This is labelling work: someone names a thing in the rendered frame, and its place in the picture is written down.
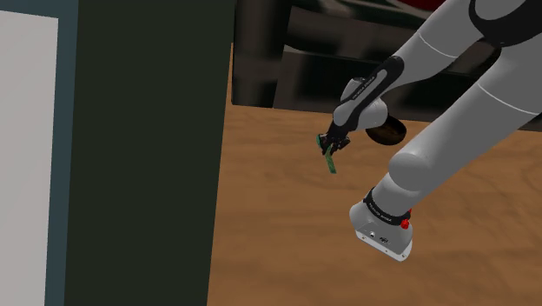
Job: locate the dark tall cabinet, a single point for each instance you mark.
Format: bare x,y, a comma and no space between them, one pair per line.
144,152

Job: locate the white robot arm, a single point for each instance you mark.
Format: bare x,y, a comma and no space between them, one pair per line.
457,140

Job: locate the dark wooden furniture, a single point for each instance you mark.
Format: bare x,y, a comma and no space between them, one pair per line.
262,55

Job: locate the dark brown bowl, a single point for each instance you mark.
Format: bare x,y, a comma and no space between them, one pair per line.
389,132

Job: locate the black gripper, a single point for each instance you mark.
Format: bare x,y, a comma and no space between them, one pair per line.
335,140

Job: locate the green flat tool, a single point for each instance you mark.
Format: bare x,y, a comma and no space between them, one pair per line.
330,163

